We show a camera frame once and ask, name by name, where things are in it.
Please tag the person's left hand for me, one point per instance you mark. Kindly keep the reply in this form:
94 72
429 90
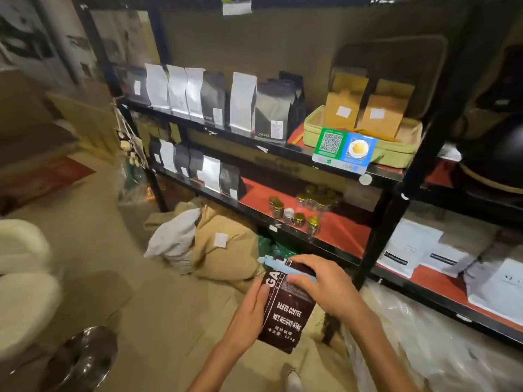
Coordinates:
245 318

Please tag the person's right hand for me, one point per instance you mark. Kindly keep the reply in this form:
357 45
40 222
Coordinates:
333 287

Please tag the person's right thumb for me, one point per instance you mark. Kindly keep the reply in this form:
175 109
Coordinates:
301 286

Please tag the person's left thumb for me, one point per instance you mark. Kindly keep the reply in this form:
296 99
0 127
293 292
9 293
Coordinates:
258 295

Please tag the light blue bag clip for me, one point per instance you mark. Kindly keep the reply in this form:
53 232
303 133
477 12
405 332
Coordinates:
274 264

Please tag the dark brown coffee bag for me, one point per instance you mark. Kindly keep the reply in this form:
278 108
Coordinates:
286 318

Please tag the person's right forearm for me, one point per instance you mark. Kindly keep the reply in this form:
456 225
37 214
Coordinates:
378 355

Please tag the person's left forearm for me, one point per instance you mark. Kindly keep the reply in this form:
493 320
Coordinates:
214 365

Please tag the green plastic bag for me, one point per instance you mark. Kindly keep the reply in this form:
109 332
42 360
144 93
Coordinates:
271 248

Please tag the brown burlap sack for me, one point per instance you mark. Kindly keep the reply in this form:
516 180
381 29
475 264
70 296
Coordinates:
229 249

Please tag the red shelf liner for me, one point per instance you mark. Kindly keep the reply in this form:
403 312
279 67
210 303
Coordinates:
339 228

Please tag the group of gold-lidded glass jars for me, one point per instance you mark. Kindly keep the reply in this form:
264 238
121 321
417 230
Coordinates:
304 208

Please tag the white shoe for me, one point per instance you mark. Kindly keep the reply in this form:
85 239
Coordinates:
292 381

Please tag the white woven sack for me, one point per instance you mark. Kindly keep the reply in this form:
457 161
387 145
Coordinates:
173 238

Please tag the black metal shelf rack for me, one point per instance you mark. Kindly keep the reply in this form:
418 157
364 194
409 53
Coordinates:
384 224

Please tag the white flat pouch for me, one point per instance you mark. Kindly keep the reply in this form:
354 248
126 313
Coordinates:
408 246
447 259

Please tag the row of black and white coffee pouches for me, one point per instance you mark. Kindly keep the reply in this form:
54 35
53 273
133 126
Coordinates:
196 167
241 102

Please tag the green and blue payment sign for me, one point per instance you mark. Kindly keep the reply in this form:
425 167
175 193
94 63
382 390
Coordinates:
345 150

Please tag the clear plastic sheet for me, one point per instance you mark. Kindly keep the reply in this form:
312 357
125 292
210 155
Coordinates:
433 347

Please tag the green fabric case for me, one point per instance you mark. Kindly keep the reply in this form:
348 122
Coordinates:
398 153

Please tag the kraft paper bag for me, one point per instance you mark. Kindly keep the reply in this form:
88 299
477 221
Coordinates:
343 106
384 112

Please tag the hanging clear plastic bag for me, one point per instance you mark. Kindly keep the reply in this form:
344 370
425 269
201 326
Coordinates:
130 159

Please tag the chrome chair base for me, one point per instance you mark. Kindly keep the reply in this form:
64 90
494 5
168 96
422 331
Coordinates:
81 359

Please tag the grey and white pouch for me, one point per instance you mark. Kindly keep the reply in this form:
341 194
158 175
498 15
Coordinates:
496 285

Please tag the white cushioned chair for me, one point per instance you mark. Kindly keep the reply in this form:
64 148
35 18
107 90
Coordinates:
22 289

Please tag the black round machine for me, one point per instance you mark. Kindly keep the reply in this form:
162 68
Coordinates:
494 146

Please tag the red floor mat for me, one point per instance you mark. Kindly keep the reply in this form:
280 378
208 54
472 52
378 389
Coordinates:
39 181

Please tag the cardboard boxes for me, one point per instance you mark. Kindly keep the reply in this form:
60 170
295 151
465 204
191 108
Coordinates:
83 116

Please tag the white paper label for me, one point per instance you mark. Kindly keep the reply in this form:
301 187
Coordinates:
237 6

